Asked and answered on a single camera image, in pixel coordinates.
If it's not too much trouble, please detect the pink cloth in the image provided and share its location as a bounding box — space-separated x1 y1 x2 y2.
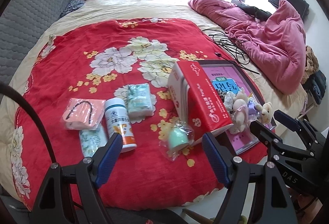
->
62 98 105 130

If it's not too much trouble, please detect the pink quilt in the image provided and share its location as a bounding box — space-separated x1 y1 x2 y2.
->
189 0 306 95

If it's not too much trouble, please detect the dark patterned pillow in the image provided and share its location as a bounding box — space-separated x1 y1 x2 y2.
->
60 0 85 18

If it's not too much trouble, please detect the green tissue pack lower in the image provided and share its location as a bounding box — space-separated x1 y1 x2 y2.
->
79 124 108 157

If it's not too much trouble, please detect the red and white box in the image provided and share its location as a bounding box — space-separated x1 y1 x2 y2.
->
168 61 233 145

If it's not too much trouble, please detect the grey quilted headboard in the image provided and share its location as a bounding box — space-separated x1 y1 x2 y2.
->
1 0 71 84

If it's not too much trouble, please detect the green tissue pack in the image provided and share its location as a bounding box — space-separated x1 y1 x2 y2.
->
79 124 108 157
127 83 153 118

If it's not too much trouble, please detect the small bear purple dress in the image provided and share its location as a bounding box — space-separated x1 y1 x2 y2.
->
248 99 274 125

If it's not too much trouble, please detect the black camera cable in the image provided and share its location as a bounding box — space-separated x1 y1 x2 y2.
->
0 82 58 166

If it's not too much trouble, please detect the cream teddy bear pink dress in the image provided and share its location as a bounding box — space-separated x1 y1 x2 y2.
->
229 87 249 134

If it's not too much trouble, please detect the mint sponge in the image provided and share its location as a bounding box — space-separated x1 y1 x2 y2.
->
159 122 194 161

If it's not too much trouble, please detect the black cable bundle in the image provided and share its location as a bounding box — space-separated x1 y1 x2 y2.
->
201 28 261 75

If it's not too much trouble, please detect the green tissue pack upper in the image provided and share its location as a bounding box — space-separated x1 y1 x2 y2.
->
127 83 153 118

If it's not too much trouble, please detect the white supplement bottle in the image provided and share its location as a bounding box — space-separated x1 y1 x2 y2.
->
104 98 137 153

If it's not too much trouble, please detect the red floral blanket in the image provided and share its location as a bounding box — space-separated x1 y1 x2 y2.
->
24 19 224 210

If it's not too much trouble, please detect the pink lined box tray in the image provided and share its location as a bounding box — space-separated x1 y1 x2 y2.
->
199 60 276 154

